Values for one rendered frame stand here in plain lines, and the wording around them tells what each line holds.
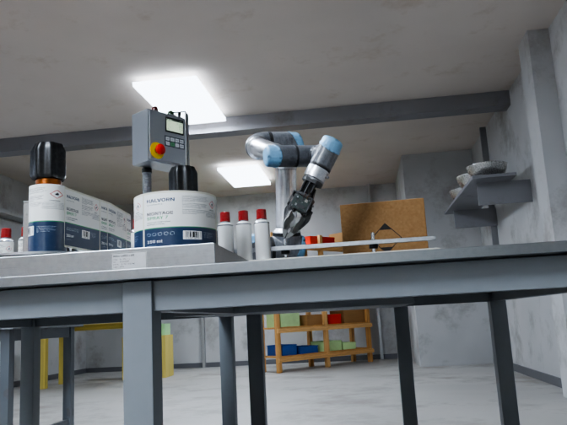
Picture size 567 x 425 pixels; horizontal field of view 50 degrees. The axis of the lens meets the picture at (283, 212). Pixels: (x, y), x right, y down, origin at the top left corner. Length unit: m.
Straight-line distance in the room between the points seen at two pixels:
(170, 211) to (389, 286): 0.54
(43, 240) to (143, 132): 0.79
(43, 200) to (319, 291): 0.72
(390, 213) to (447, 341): 6.71
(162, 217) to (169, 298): 0.26
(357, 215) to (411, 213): 0.19
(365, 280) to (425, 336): 7.66
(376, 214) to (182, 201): 0.97
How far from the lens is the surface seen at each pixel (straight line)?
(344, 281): 1.18
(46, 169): 1.58
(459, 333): 8.89
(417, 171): 9.06
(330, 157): 2.01
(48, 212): 1.55
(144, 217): 1.46
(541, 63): 5.63
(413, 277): 1.19
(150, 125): 2.21
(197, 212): 1.44
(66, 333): 4.05
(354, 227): 2.22
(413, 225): 2.22
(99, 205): 1.72
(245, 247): 2.01
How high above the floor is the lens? 0.71
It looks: 10 degrees up
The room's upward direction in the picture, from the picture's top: 3 degrees counter-clockwise
